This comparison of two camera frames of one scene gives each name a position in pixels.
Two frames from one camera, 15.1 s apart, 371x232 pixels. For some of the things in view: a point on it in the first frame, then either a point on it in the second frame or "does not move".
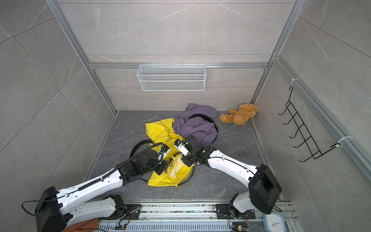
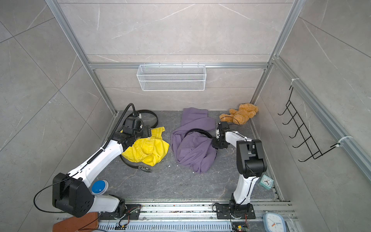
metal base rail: x=192 y=215 does not move
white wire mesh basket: x=171 y=77 does not move
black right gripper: x=187 y=161 → x=215 y=144
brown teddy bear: x=241 y=116 does not move
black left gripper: x=164 y=166 → x=147 y=130
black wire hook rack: x=296 y=119 does not move
